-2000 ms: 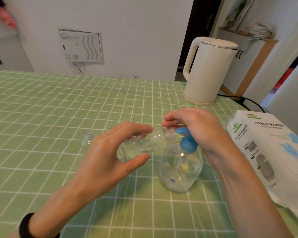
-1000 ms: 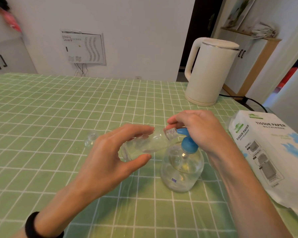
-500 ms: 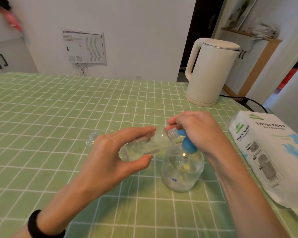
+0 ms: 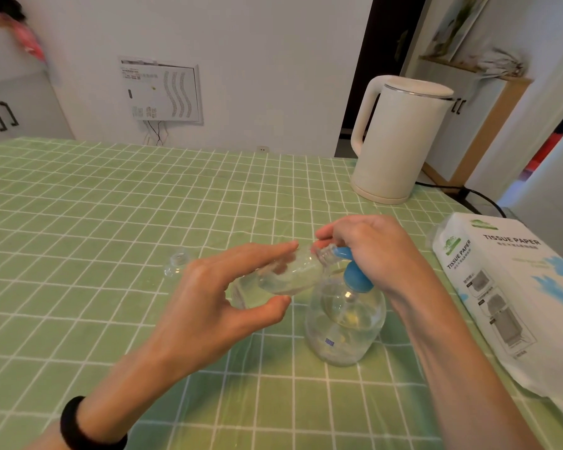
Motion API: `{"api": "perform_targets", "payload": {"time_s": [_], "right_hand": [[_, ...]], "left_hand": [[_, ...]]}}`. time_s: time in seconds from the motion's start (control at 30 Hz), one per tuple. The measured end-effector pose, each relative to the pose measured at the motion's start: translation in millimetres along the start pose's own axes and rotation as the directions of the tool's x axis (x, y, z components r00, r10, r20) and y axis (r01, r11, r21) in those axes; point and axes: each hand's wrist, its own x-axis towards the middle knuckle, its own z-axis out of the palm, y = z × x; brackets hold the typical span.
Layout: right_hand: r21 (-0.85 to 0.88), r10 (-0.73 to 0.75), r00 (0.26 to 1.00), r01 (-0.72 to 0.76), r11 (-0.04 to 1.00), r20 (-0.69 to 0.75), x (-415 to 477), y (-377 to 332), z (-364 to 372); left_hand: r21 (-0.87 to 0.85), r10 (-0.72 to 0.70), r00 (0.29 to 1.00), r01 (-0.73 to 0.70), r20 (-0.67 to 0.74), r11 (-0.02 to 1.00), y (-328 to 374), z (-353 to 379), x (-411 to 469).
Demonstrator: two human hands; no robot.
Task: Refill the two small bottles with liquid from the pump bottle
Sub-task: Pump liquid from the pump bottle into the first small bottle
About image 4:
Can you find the person's left forearm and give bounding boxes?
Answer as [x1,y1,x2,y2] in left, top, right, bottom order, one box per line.
[23,351,207,450]

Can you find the white tissue paper pack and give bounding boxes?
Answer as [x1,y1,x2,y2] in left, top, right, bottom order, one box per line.
[431,212,563,413]

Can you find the large clear bottle blue pump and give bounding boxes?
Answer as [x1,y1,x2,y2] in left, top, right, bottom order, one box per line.
[305,247,387,368]

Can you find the cream electric kettle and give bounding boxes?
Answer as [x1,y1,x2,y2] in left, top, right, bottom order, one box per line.
[350,74,455,206]

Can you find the red object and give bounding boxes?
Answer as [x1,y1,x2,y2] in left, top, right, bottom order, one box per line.
[525,131,563,176]

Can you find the thin loose wall wires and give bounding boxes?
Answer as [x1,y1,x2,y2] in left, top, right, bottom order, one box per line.
[143,120,170,146]

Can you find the pink hanging item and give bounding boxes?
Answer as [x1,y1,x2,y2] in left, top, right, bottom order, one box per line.
[0,13,48,64]

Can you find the person's right forearm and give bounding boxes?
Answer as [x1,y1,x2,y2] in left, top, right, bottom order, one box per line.
[393,281,545,450]

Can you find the leaning framed picture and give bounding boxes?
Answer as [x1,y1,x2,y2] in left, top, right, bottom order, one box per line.
[424,0,492,61]

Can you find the black power cable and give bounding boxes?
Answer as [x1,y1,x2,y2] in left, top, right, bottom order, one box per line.
[415,181,507,219]

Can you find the crumpled grey paper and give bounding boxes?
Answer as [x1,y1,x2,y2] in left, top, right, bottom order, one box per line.
[476,47,529,79]

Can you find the white door wooden side cabinet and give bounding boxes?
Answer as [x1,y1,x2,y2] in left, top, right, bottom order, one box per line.
[417,56,534,187]

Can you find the green checked tablecloth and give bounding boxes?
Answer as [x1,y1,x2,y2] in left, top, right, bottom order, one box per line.
[0,137,563,450]

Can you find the small clear plastic bottle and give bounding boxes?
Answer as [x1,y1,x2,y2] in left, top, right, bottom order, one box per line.
[230,244,341,310]
[164,250,192,279]

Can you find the black wrist band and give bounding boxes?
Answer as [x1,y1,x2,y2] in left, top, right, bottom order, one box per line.
[59,396,128,450]

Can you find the white wall panel cover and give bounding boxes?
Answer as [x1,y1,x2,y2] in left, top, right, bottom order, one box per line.
[119,56,204,125]

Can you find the person's left hand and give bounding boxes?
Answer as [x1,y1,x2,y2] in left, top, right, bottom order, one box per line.
[145,240,300,380]

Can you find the person's right hand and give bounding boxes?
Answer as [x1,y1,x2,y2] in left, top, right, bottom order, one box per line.
[313,214,444,305]

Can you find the wooden top white cabinet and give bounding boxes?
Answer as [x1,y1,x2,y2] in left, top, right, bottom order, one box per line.
[0,25,75,145]

